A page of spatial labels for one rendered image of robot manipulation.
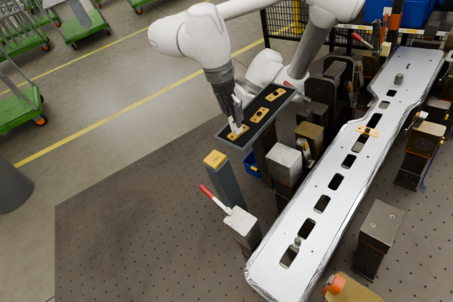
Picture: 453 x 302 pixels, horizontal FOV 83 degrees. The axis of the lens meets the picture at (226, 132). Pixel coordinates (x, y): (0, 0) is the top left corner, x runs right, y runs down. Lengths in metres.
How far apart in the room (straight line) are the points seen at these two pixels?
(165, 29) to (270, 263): 0.74
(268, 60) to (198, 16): 0.92
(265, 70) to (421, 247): 1.08
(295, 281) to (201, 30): 0.72
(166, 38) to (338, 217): 0.75
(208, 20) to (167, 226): 1.01
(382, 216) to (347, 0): 0.73
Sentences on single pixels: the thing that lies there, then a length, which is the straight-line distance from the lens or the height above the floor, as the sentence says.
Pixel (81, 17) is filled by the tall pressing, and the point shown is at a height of 0.53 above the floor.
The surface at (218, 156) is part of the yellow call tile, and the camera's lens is 0.90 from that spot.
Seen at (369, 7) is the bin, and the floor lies 1.11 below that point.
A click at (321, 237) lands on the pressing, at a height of 1.00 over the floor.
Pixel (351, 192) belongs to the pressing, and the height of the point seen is 1.00.
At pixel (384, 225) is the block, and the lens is 0.89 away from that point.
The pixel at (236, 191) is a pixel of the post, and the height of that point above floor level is 0.96.
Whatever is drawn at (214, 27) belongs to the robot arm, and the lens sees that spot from 0.69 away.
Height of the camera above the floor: 1.81
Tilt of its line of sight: 42 degrees down
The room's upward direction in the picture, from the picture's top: 19 degrees counter-clockwise
